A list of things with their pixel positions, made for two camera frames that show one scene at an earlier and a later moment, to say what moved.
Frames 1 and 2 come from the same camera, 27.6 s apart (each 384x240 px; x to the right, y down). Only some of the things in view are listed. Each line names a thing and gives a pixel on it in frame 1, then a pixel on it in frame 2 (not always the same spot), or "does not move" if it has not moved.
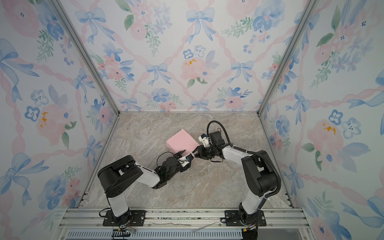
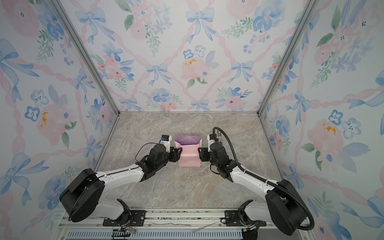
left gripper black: x=179 y=154 → x=175 y=158
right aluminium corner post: x=309 y=9 does not move
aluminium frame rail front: x=184 y=218 does not move
